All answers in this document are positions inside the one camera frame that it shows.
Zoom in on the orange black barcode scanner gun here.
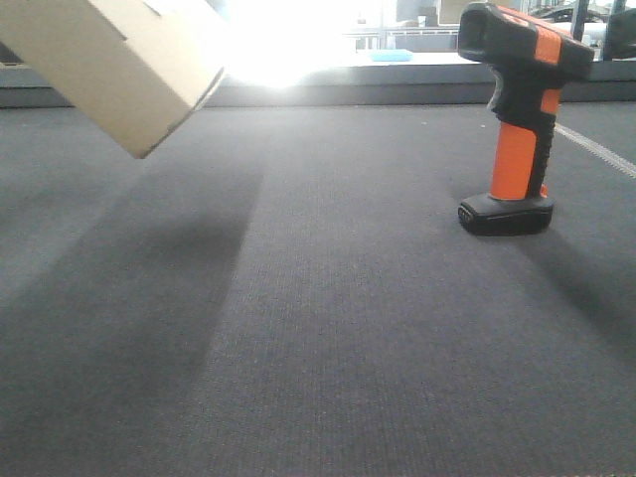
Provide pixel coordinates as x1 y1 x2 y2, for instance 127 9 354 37
457 2 594 236

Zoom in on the dark conveyor side rail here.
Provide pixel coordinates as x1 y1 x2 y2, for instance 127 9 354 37
1 61 635 108

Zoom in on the metal belt lacing seam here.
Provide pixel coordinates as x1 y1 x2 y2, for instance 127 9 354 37
556 123 636 179

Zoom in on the brown cardboard package box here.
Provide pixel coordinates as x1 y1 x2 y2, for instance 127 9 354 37
1 1 226 159

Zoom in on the blue flat tray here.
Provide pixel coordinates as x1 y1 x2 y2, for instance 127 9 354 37
368 49 413 63

